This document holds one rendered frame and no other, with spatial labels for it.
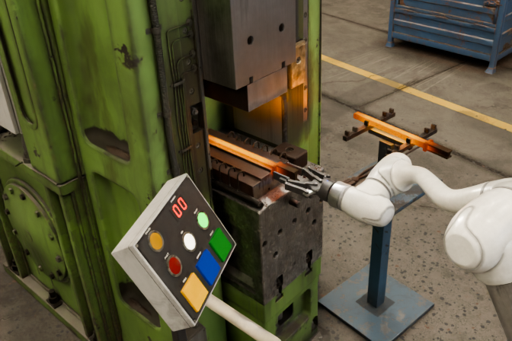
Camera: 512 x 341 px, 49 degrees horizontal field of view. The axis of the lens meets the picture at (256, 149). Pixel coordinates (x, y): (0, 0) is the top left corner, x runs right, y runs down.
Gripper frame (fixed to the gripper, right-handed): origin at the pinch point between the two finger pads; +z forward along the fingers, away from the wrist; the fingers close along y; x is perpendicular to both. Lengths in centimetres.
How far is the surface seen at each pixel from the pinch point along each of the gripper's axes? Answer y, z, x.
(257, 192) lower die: -10.4, 5.2, -4.9
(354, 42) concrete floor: 367, 206, -99
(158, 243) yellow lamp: -66, -11, 16
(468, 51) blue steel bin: 369, 83, -84
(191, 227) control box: -52, -8, 11
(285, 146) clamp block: 16.3, 14.0, -1.5
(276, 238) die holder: -7.4, -0.8, -24.8
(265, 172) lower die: -3.8, 6.7, -0.5
